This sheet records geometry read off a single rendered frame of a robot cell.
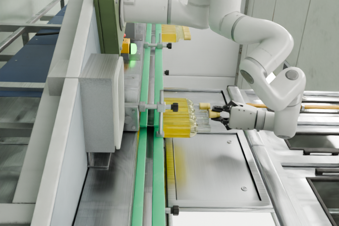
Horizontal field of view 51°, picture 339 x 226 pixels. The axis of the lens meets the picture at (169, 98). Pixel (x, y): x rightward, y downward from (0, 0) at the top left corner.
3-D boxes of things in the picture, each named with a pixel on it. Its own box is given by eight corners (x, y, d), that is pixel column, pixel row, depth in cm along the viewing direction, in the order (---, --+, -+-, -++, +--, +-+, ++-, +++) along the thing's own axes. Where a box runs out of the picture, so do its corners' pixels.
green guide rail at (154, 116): (139, 127, 120) (163, 127, 120) (139, 124, 119) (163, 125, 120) (149, 7, 275) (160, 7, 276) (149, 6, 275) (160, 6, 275)
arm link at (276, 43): (222, 33, 103) (259, 50, 93) (253, 3, 105) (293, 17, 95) (234, 64, 112) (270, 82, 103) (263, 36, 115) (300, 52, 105)
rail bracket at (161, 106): (138, 137, 116) (176, 138, 117) (138, 91, 109) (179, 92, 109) (139, 132, 119) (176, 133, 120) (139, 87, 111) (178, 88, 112)
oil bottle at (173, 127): (138, 137, 128) (197, 138, 129) (138, 124, 126) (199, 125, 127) (139, 129, 133) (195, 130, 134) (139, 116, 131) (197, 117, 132)
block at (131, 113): (117, 132, 115) (138, 132, 115) (116, 107, 111) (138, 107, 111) (118, 126, 118) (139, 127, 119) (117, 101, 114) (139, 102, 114)
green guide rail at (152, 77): (139, 108, 116) (163, 108, 117) (139, 105, 116) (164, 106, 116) (150, -3, 272) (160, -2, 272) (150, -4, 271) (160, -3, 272)
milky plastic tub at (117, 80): (87, 153, 96) (119, 153, 96) (80, 77, 86) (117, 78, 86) (97, 120, 111) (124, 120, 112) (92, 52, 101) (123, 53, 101)
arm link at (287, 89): (268, 65, 121) (238, 95, 119) (269, 26, 103) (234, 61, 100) (308, 93, 113) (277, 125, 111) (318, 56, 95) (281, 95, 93)
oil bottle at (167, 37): (147, 42, 226) (190, 43, 227) (147, 33, 224) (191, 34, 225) (147, 39, 231) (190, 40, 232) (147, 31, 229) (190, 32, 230)
